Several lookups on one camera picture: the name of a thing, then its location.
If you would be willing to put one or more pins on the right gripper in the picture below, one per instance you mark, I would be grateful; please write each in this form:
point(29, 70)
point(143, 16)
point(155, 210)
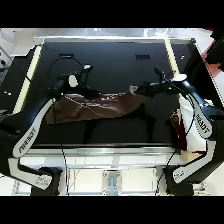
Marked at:
point(145, 90)

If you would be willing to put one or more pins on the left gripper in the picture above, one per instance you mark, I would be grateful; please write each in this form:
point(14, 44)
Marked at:
point(87, 91)

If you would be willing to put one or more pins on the brown garment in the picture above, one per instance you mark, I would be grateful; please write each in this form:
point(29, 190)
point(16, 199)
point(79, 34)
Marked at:
point(96, 106)

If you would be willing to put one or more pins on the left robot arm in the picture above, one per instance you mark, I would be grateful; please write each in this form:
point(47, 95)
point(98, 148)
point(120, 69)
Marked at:
point(28, 135)

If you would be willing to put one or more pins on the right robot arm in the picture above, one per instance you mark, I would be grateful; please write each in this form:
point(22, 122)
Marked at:
point(201, 124)

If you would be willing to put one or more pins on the dark red garment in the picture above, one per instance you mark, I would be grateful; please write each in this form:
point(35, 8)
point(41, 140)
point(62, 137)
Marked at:
point(176, 128)

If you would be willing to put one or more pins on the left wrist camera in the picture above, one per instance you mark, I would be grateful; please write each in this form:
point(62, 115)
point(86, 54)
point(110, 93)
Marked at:
point(86, 72)

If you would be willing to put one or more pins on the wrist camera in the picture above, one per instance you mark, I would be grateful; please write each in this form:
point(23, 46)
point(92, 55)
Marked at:
point(159, 74)
point(86, 72)

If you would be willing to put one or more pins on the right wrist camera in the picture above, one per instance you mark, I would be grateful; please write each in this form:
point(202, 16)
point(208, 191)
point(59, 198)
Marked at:
point(159, 74)

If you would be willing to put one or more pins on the silver frame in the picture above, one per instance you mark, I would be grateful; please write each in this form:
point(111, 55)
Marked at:
point(111, 170)

